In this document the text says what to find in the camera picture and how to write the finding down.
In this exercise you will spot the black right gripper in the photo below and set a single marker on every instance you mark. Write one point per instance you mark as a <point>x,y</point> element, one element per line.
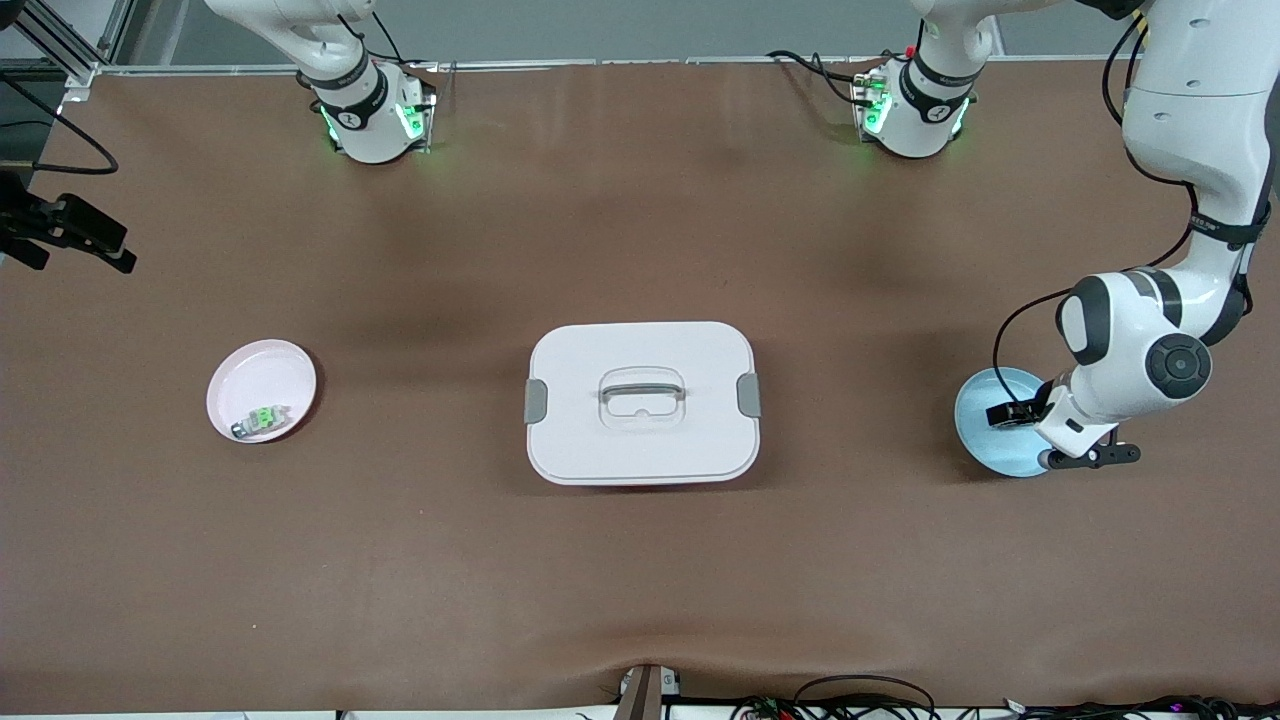
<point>28,222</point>

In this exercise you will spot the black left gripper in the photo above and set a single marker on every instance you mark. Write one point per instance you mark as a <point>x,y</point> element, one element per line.
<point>1029,410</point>

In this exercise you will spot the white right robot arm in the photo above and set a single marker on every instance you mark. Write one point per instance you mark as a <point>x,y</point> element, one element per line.
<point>370,120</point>

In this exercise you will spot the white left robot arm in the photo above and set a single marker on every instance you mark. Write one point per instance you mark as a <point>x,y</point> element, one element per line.
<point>1190,100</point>

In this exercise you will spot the light blue round plate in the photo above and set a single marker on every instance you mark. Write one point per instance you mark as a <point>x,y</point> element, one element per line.
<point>985,448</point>

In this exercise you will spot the pink round plate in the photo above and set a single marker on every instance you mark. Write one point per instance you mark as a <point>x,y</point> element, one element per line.
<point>260,380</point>

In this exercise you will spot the white lidded storage box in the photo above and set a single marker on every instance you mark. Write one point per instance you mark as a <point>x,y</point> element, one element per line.
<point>640,450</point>

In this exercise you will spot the aluminium frame corner post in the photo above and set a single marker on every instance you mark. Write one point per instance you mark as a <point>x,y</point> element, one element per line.
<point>60,45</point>

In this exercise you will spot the green and grey switch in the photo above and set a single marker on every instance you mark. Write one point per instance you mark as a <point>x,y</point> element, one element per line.
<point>264,419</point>

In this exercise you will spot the small metal mounting bracket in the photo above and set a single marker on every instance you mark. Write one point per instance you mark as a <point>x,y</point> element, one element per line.
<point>645,695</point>

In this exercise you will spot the aluminium table edge rail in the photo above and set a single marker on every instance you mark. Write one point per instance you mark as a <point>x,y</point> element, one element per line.
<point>650,62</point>

